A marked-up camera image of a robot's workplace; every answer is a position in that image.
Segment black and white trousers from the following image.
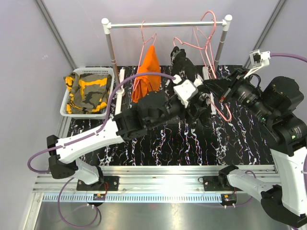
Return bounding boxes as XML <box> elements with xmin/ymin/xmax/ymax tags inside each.
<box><xmin>166</xmin><ymin>46</ymin><xmax>212</xmax><ymax>127</ymax></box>

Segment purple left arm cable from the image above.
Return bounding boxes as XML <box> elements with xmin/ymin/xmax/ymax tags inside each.
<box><xmin>27</xmin><ymin>72</ymin><xmax>177</xmax><ymax>227</ymax></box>

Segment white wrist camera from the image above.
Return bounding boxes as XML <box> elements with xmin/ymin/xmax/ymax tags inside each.
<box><xmin>172</xmin><ymin>74</ymin><xmax>198</xmax><ymax>108</ymax></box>
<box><xmin>244</xmin><ymin>49</ymin><xmax>271</xmax><ymax>79</ymax></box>

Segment camouflage yellow trousers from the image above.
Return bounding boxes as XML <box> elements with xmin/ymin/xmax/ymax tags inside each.
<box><xmin>64</xmin><ymin>72</ymin><xmax>112</xmax><ymax>114</ymax></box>

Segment white and silver clothes rack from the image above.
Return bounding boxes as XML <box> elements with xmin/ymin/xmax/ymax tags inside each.
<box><xmin>101</xmin><ymin>14</ymin><xmax>233</xmax><ymax>118</ymax></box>

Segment aluminium rail frame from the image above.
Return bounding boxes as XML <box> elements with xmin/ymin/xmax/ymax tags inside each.
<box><xmin>21</xmin><ymin>166</ymin><xmax>288</xmax><ymax>230</ymax></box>

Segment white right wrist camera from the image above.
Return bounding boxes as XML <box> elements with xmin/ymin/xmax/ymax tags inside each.
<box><xmin>244</xmin><ymin>49</ymin><xmax>271</xmax><ymax>79</ymax></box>

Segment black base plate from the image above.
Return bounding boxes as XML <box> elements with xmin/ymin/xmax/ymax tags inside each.
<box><xmin>198</xmin><ymin>176</ymin><xmax>223</xmax><ymax>192</ymax></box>
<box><xmin>76</xmin><ymin>176</ymin><xmax>119</xmax><ymax>191</ymax></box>

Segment white plastic basket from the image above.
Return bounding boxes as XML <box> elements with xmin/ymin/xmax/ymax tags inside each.
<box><xmin>60</xmin><ymin>67</ymin><xmax>114</xmax><ymax>119</ymax></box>

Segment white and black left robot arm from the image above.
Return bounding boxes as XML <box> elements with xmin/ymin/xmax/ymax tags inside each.
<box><xmin>47</xmin><ymin>91</ymin><xmax>209</xmax><ymax>190</ymax></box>

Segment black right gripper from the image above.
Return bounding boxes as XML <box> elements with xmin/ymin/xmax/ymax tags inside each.
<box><xmin>204</xmin><ymin>68</ymin><xmax>276</xmax><ymax>124</ymax></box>

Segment orange trousers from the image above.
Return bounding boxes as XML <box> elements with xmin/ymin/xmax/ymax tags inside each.
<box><xmin>131</xmin><ymin>45</ymin><xmax>162</xmax><ymax>104</ymax></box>

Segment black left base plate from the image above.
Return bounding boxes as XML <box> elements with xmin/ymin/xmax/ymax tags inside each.
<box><xmin>76</xmin><ymin>176</ymin><xmax>119</xmax><ymax>191</ymax></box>

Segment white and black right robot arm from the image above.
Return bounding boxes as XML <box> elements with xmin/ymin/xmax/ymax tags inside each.
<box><xmin>201</xmin><ymin>68</ymin><xmax>307</xmax><ymax>229</ymax></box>

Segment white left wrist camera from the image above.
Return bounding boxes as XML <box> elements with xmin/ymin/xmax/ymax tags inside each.
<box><xmin>172</xmin><ymin>74</ymin><xmax>198</xmax><ymax>108</ymax></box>

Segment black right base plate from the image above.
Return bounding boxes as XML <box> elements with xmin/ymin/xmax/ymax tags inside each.
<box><xmin>198</xmin><ymin>176</ymin><xmax>223</xmax><ymax>192</ymax></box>

